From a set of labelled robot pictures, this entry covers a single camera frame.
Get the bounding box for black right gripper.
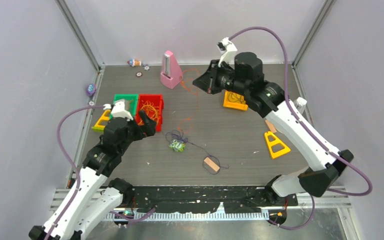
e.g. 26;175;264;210
192;60;248;97

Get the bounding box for purple round toy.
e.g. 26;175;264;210
86;83;97;97

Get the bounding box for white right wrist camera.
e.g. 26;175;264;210
217;37;238;67

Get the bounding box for purple right arm hose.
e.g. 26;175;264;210
228;26;374;231

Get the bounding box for green owl toy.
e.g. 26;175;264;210
168;139;186;152

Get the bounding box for yellow triangle stand right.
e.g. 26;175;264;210
264;131;291;160

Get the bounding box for white metronome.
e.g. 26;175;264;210
293;97;308;114

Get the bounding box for green plastic bin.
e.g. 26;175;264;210
110;94;139;121

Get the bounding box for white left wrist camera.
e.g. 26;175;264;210
103;99;134;122

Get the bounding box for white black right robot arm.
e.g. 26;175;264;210
192;52;354;205

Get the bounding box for yellow triangle stand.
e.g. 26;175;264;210
91;109;111;133
264;131;291;160

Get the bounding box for wooden block near metronome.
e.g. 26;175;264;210
265;119;277;134

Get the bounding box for pink metronome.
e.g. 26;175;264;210
160;50;183;89

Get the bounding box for wooden block near front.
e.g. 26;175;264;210
203;157;220;173

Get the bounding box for purple cable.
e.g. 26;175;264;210
229;92;246;105
164;129;230;175

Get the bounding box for orange plastic bin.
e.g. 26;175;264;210
223;91;248;111

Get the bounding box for small clown figurine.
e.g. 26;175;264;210
127;58;142;67

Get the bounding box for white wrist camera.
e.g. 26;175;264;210
217;37;238;67
103;99;134;122

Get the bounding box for yellow cable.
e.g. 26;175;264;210
137;99;162;127

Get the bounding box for yellow triangle stand left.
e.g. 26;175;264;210
91;109;111;133

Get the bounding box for red plastic bin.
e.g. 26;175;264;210
135;94;165;132

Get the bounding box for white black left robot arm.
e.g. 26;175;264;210
28;110;157;240

